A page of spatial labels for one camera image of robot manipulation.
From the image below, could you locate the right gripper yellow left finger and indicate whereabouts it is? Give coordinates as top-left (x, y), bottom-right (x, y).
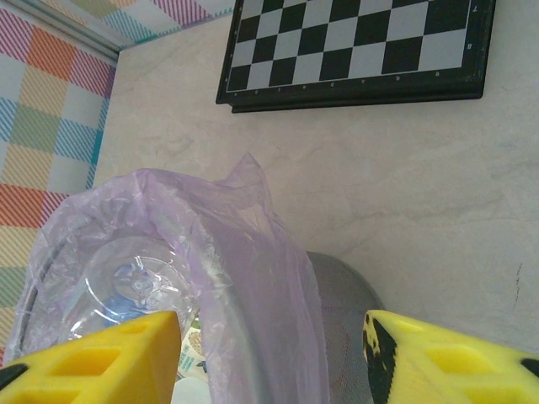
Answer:
top-left (0, 310), bottom-right (183, 404)

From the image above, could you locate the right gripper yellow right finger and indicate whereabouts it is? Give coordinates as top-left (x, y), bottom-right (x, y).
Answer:
top-left (361, 309), bottom-right (539, 404)

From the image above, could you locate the clear bottle blue label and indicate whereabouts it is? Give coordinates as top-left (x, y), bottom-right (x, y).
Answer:
top-left (62, 235), bottom-right (201, 342)

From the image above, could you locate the clear bottle green cap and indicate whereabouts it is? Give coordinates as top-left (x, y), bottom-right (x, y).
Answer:
top-left (176, 322), bottom-right (210, 375)

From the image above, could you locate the grey mesh waste bin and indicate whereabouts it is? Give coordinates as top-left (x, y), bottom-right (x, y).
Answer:
top-left (16, 235), bottom-right (387, 404)

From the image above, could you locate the purple plastic bin liner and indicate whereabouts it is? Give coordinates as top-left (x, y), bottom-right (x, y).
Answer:
top-left (3, 153), bottom-right (329, 404)

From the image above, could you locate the black white chessboard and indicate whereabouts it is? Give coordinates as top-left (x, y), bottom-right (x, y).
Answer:
top-left (215, 0), bottom-right (497, 114)

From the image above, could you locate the left aluminium frame post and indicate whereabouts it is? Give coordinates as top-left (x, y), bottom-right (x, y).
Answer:
top-left (16, 0), bottom-right (121, 60)

